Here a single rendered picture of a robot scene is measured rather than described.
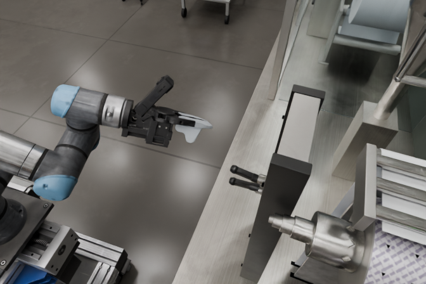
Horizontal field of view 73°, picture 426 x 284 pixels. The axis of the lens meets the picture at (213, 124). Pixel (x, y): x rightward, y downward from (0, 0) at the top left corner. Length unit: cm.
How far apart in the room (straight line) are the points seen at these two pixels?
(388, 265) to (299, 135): 17
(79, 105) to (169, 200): 136
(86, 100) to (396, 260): 61
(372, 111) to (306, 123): 50
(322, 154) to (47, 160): 85
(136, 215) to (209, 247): 113
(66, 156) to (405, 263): 63
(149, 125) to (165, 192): 134
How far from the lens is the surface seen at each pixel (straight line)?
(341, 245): 43
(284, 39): 106
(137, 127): 70
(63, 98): 70
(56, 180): 69
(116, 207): 201
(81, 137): 75
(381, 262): 40
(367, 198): 35
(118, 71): 294
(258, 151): 105
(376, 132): 88
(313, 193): 100
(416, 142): 127
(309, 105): 45
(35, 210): 118
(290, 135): 40
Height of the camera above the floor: 174
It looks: 49 degrees down
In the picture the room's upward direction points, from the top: straight up
